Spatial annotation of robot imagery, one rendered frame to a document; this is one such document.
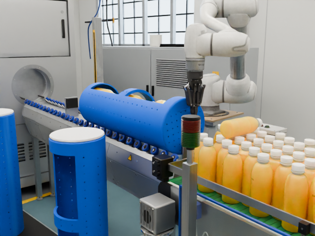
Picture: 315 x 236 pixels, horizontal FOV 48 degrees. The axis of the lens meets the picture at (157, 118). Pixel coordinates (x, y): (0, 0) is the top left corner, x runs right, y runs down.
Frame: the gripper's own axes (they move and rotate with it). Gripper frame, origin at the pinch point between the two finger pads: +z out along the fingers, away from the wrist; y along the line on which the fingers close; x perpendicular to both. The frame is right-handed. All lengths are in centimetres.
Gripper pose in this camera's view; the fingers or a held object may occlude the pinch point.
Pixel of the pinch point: (193, 113)
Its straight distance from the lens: 170.2
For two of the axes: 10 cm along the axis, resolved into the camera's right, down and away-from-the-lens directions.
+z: 0.0, 9.8, 2.1
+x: -6.2, -1.6, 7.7
